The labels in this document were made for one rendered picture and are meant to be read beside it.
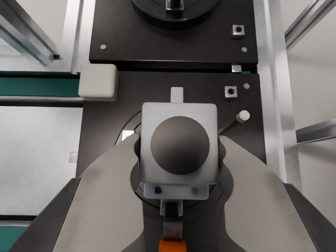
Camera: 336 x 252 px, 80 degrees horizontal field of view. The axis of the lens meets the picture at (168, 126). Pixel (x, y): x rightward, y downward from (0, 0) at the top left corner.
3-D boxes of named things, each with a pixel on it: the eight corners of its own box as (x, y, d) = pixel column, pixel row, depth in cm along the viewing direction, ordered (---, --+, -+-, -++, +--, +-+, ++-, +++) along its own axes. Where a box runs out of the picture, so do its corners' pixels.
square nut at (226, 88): (235, 100, 27) (237, 97, 26) (223, 99, 27) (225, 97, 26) (234, 88, 27) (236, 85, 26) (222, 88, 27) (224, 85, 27)
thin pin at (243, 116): (222, 137, 24) (250, 119, 16) (215, 137, 24) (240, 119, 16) (221, 130, 24) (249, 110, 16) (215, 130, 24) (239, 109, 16)
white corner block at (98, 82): (120, 106, 29) (112, 96, 25) (88, 105, 29) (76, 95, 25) (122, 76, 30) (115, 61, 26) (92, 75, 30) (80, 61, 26)
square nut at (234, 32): (242, 39, 29) (244, 34, 28) (231, 39, 29) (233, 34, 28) (241, 29, 29) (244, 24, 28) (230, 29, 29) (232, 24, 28)
